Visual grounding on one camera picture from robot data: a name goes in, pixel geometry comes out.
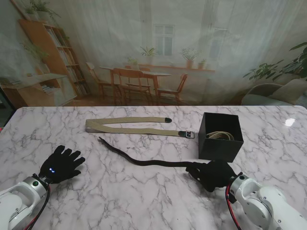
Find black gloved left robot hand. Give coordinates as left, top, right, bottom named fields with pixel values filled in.
left=38, top=145, right=86, bottom=184

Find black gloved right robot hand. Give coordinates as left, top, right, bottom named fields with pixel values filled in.
left=186, top=160, right=237, bottom=193

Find beige woven belt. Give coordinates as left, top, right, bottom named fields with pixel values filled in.
left=85, top=116, right=195, bottom=139
left=206, top=131, right=235, bottom=141

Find dark brown woven belt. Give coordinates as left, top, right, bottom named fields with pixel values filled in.
left=98, top=136, right=195, bottom=170

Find black belt storage box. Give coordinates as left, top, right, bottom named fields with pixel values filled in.
left=198, top=112, right=245, bottom=163

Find printed room backdrop cloth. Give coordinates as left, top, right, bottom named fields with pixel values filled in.
left=0, top=0, right=307, bottom=107

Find right arm red black cables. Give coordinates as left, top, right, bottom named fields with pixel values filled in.
left=224, top=186, right=242, bottom=230

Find arm red black cables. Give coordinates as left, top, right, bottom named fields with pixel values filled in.
left=224, top=186, right=242, bottom=230
left=24, top=185, right=51, bottom=230

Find left arm red black cables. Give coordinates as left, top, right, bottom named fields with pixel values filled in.
left=24, top=185, right=51, bottom=230

